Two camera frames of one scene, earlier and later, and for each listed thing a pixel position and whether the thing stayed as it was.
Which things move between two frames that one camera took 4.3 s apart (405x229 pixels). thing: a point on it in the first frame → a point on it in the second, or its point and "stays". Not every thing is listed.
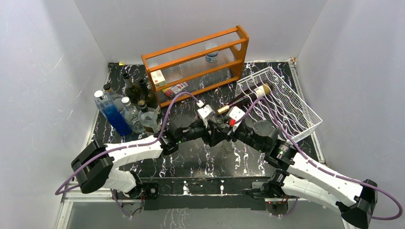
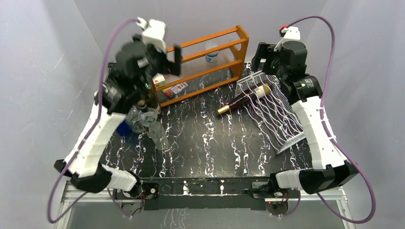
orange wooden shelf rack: (182, 71) stays
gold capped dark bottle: (260, 91) stays
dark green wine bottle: (149, 97) stays
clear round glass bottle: (132, 115) stays
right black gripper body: (229, 134) → (266, 51)
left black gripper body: (208, 137) → (161, 65)
